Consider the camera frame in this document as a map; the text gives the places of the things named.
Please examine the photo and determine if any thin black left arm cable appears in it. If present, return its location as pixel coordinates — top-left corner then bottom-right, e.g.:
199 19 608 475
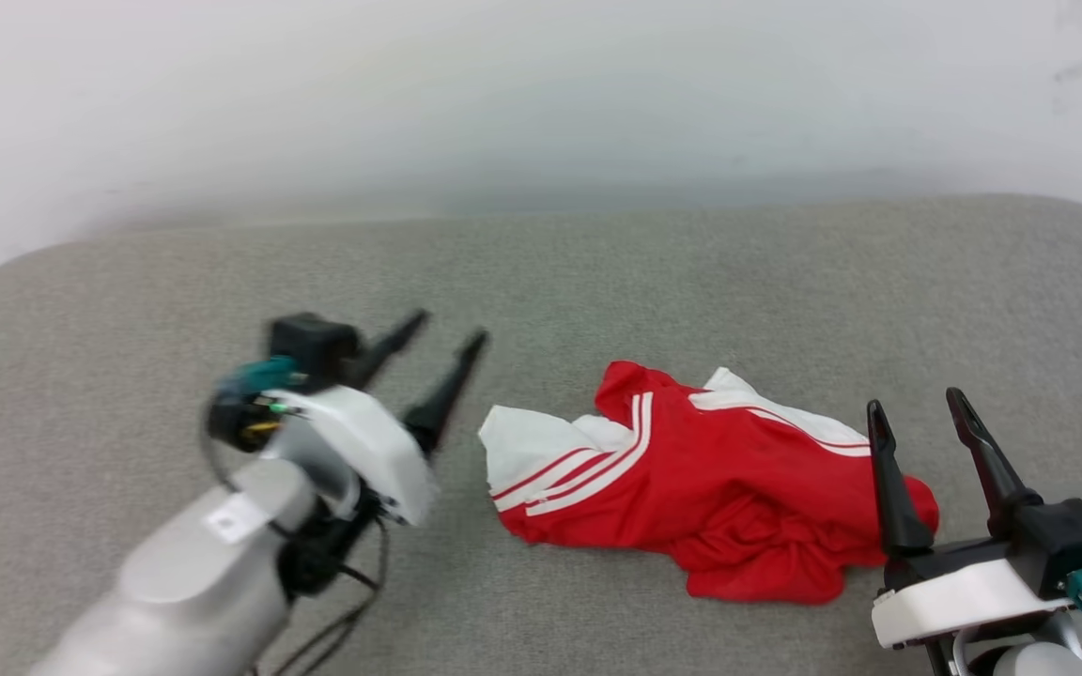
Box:
255 512 393 676

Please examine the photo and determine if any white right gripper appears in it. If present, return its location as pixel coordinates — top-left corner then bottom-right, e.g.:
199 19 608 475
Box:
865 386 1078 652

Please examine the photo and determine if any red white basketball jersey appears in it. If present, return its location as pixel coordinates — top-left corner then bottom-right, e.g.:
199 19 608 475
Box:
478 361 940 605

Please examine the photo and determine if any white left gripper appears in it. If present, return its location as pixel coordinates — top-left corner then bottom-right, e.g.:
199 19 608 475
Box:
264 309 490 528

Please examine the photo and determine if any teal left camera cable plug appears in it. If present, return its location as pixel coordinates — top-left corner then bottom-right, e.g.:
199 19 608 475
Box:
220 355 303 396

